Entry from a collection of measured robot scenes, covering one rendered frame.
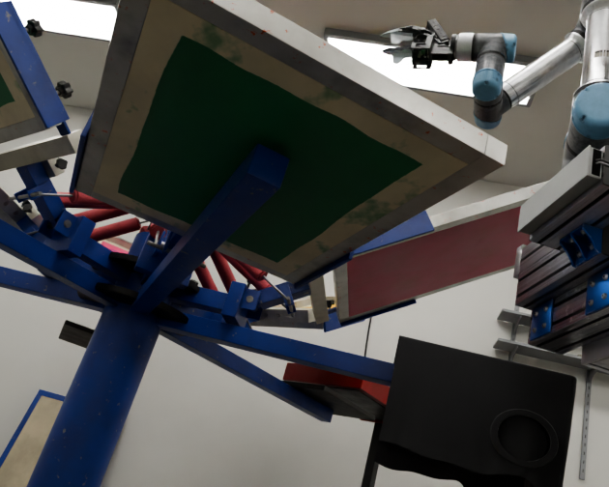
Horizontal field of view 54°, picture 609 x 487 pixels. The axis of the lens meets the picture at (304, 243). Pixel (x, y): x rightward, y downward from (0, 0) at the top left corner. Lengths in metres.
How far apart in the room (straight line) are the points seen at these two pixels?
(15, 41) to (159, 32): 0.80
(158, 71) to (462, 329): 3.41
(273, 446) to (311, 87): 3.25
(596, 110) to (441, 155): 0.66
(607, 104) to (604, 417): 2.91
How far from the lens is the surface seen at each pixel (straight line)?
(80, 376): 2.03
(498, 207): 1.87
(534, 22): 3.53
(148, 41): 0.93
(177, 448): 4.06
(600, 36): 1.73
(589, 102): 1.55
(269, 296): 2.00
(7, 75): 1.72
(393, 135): 0.92
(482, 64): 1.68
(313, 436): 3.93
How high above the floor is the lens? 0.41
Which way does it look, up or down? 24 degrees up
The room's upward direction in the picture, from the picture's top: 17 degrees clockwise
